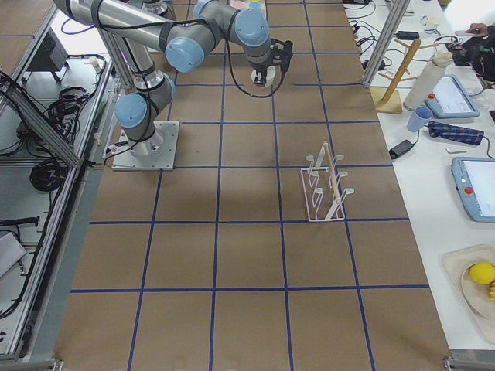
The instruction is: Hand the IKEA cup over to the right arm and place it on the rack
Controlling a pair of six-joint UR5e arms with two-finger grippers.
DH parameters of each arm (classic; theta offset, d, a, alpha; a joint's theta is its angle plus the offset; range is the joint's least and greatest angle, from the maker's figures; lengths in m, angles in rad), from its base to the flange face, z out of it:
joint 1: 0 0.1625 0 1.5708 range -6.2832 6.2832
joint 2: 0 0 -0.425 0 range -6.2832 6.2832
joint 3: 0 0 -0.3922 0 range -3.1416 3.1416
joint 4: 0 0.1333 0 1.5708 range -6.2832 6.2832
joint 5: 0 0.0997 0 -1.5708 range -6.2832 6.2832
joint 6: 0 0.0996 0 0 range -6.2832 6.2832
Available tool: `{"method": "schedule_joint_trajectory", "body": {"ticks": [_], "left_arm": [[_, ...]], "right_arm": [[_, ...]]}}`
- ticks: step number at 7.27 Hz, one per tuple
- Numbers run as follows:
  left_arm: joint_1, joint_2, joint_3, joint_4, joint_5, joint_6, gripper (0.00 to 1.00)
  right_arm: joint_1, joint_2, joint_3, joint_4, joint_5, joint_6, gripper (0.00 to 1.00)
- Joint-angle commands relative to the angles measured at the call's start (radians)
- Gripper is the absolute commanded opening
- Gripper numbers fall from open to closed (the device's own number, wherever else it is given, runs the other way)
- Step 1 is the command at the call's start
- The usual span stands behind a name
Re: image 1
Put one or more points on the wooden mug tree stand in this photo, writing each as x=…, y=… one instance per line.
x=388, y=100

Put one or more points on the black power adapter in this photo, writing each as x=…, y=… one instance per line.
x=401, y=149

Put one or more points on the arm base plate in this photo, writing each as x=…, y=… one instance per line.
x=157, y=153

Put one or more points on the plaid folded umbrella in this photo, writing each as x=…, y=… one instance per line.
x=459, y=134

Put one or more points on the beige tray with plate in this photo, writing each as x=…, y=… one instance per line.
x=476, y=296

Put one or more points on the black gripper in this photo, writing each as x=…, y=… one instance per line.
x=262, y=69

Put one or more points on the yellow lemon toy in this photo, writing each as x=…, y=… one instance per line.
x=482, y=273

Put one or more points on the blue teach pendant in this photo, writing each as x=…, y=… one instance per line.
x=449, y=99
x=474, y=179

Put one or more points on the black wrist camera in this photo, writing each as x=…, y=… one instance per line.
x=281, y=52

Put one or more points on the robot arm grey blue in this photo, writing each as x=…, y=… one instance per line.
x=185, y=45

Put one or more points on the aluminium frame post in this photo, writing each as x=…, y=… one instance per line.
x=390, y=26

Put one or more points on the light blue cup on desk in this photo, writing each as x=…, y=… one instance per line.
x=420, y=117

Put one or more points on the beige plastic tray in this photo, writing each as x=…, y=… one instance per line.
x=245, y=4

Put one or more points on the white wire cup rack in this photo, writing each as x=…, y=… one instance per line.
x=323, y=195

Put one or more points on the white ikea cup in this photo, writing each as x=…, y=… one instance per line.
x=263, y=77

